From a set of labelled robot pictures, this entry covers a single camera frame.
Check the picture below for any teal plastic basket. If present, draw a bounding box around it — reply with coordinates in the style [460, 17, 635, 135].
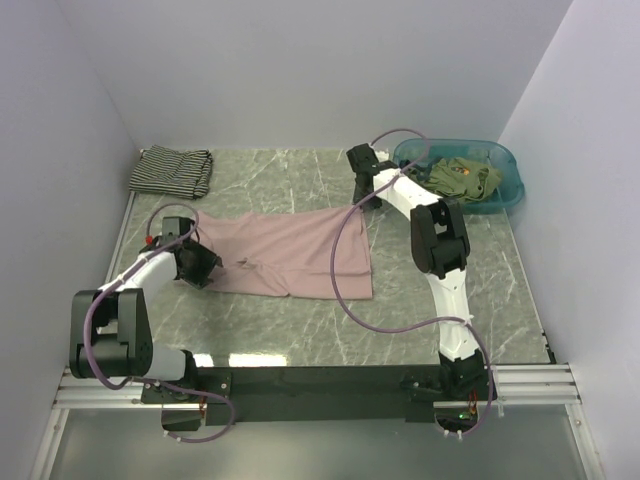
[393, 138, 524, 214]

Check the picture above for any olive green tank top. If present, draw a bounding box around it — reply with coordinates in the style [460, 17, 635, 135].
[406, 157, 504, 203]

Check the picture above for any pink tank top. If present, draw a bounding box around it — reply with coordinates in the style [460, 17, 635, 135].
[198, 206, 373, 300]

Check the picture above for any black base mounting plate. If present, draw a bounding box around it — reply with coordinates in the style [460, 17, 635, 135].
[139, 364, 496, 432]

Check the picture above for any striped folded tank top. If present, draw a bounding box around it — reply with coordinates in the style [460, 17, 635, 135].
[129, 145, 214, 200]

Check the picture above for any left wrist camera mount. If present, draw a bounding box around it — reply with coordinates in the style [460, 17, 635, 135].
[143, 216, 195, 251]

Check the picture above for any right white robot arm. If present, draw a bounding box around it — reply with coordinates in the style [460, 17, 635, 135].
[347, 144, 495, 400]

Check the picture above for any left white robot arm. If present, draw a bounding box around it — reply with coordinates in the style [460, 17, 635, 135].
[69, 237, 222, 402]

